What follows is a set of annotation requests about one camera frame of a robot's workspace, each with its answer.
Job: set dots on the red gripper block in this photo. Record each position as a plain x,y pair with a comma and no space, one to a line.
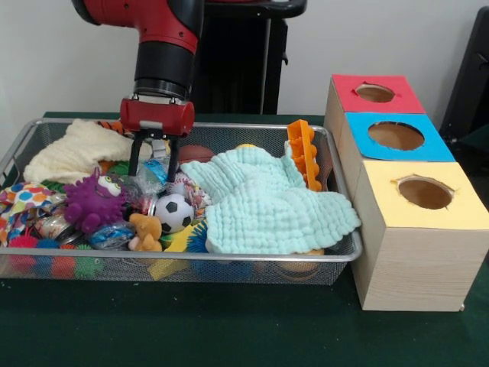
158,116

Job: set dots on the yellow ball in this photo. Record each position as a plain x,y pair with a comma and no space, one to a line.
244,146

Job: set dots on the light blue muslin cloth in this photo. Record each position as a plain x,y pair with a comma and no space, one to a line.
275,214

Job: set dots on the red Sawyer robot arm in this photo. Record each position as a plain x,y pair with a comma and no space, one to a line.
168,57

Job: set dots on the shallow mesh bin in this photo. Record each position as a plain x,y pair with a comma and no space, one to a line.
244,272

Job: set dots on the wooden box with three holes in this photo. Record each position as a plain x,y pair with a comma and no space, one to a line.
420,267

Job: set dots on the green spiky ball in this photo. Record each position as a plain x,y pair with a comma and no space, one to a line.
120,168

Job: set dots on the brown toy football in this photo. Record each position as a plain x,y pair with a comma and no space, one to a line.
196,153

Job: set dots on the tiger plush toy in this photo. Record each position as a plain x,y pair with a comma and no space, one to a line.
111,127

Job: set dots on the black and white soccer ball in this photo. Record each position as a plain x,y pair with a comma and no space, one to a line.
173,214

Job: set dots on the brown plush bear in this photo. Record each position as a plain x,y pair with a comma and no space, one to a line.
147,229

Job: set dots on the purple spiky monster toy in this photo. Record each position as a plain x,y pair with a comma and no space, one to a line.
91,199

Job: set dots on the cream muslin cloth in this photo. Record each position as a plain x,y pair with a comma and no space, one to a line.
68,153

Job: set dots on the polka dot cloth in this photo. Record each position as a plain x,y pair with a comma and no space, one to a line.
26,199

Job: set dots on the orange plastic toy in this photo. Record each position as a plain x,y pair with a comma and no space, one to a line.
302,145

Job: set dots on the dark green tablecloth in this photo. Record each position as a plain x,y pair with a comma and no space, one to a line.
229,329

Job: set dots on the black chair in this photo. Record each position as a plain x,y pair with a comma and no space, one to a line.
470,76

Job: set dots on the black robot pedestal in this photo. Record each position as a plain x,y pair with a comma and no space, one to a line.
244,76

